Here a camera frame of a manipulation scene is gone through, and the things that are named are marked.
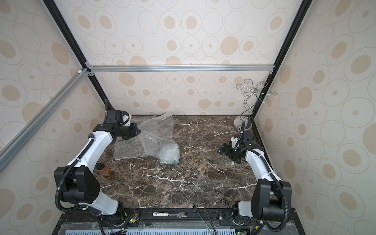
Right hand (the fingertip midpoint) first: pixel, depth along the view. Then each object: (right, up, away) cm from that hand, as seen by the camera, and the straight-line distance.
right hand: (229, 153), depth 86 cm
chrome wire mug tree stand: (+23, +38, +26) cm, 51 cm away
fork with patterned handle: (-29, -29, -12) cm, 43 cm away
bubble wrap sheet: (-46, +13, +14) cm, 50 cm away
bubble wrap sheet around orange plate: (-64, +3, +15) cm, 66 cm away
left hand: (-50, +15, -2) cm, 52 cm away
